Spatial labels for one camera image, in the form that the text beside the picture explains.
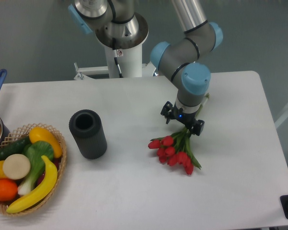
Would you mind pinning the dark grey ribbed vase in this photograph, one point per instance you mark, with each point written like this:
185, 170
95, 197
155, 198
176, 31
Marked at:
87, 130

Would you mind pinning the yellow banana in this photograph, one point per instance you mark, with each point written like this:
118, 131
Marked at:
40, 192

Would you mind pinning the woven wicker basket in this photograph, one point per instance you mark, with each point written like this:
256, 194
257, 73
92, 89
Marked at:
22, 132

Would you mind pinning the beige round disc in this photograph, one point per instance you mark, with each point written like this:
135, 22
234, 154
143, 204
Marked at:
16, 166

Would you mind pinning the green cucumber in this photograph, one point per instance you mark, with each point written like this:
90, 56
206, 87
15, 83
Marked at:
15, 147

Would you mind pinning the orange fruit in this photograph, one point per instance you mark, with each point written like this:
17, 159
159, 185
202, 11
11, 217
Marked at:
8, 190

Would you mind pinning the black gripper, blue light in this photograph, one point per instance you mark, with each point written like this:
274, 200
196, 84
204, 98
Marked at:
184, 114

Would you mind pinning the white clamp bracket left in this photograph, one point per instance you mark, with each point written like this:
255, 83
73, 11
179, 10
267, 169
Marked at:
90, 72

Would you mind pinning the red fruit in basket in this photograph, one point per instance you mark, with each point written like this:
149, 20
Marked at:
56, 162

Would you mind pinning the red tulip bouquet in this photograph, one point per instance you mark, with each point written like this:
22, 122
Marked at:
176, 149

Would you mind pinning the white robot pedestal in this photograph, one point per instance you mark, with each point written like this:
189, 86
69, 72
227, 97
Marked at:
122, 44

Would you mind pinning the green bok choy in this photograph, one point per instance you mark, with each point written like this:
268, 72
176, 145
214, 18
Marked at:
34, 153

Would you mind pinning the yellow lemon squash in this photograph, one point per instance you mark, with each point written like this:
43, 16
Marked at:
42, 134

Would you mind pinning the grey robot arm, blue caps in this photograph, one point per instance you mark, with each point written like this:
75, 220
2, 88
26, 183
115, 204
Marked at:
178, 62

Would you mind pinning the white clamp bracket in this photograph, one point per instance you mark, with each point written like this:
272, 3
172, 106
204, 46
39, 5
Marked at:
149, 70
90, 72

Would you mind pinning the white clamp bracket right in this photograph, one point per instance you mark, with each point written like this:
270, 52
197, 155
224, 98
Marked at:
149, 70

